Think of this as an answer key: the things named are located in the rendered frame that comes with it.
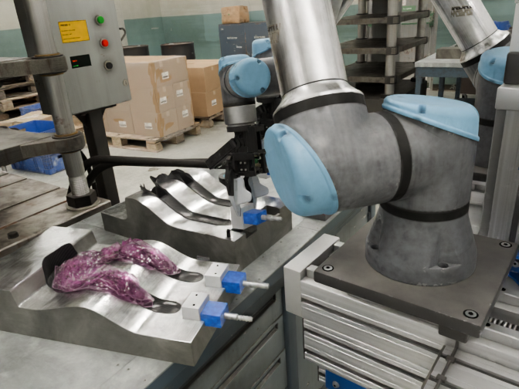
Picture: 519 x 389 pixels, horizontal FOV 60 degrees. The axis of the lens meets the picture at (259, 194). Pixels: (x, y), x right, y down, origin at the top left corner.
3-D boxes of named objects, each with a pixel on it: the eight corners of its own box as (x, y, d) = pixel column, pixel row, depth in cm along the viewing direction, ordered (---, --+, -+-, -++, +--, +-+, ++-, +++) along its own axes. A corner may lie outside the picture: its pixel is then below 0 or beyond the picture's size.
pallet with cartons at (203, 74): (240, 113, 633) (236, 58, 604) (209, 128, 566) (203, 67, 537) (171, 110, 684) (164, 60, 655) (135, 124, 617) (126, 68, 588)
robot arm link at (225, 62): (219, 55, 95) (214, 59, 104) (225, 107, 98) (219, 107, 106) (256, 52, 97) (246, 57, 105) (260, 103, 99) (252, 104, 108)
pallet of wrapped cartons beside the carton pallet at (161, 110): (202, 133, 544) (193, 53, 508) (158, 153, 482) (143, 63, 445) (129, 126, 603) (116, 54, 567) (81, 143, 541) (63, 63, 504)
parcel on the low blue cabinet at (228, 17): (250, 21, 801) (249, 5, 790) (239, 23, 777) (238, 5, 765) (232, 22, 824) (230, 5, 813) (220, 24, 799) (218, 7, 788)
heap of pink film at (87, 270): (186, 265, 101) (181, 235, 98) (146, 314, 86) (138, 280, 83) (89, 255, 109) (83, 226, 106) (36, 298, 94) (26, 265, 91)
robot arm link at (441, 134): (493, 203, 57) (508, 96, 52) (398, 221, 54) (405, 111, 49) (434, 173, 68) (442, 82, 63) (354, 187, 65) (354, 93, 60)
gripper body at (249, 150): (255, 179, 100) (249, 125, 98) (225, 179, 105) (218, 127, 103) (273, 173, 106) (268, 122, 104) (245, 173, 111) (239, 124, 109)
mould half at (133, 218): (292, 229, 127) (290, 185, 122) (237, 274, 107) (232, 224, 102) (166, 198, 154) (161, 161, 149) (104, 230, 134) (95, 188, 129)
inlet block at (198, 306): (257, 322, 86) (255, 299, 84) (249, 339, 82) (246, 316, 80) (195, 313, 90) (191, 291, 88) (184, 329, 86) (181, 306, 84)
